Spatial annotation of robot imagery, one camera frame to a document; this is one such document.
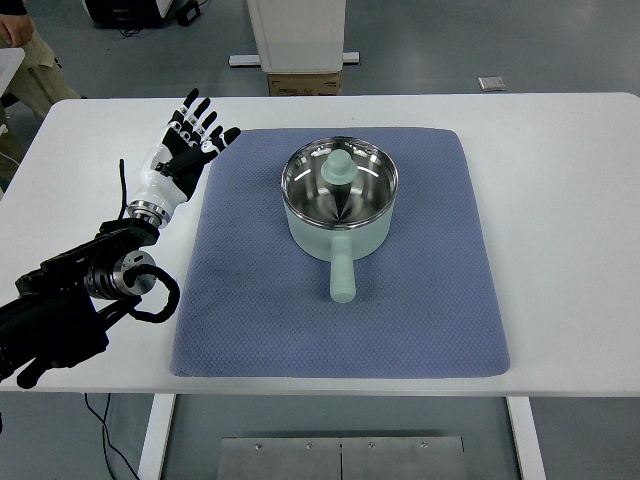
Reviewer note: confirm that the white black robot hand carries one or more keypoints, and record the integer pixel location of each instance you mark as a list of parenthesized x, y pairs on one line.
[(191, 139)]

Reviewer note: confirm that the green pot with handle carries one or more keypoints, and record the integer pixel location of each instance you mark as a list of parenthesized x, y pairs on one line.
[(340, 248)]

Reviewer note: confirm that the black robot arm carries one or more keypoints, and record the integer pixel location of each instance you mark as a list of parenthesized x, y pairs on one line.
[(65, 308)]

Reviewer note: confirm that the person in beige trousers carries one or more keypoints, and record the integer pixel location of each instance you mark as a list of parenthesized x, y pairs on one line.
[(38, 82)]

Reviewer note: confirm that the glass lid green knob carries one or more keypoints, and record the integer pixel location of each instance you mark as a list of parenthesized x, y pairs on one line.
[(339, 183)]

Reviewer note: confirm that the black equipment on floor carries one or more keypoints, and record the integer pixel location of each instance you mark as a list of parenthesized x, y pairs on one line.
[(140, 14)]

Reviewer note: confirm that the cardboard box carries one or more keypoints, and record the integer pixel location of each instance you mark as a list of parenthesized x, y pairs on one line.
[(304, 84)]

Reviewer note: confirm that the blue quilted mat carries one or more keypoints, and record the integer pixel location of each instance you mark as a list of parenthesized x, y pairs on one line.
[(421, 305)]

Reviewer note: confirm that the white side table corner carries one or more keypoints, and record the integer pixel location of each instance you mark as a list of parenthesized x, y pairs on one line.
[(10, 61)]

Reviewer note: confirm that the left white table leg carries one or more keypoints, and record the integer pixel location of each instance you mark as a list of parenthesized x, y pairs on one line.
[(156, 437)]

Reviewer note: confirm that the white table leg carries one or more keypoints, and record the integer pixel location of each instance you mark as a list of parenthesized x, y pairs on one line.
[(156, 437), (525, 438)]

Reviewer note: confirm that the grey floor plate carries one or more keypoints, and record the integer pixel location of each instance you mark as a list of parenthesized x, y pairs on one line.
[(491, 84)]

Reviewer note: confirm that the right white table leg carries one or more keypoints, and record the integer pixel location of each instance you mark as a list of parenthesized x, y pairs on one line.
[(525, 438)]

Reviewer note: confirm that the white cabinet pedestal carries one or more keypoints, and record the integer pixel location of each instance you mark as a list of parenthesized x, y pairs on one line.
[(297, 36)]

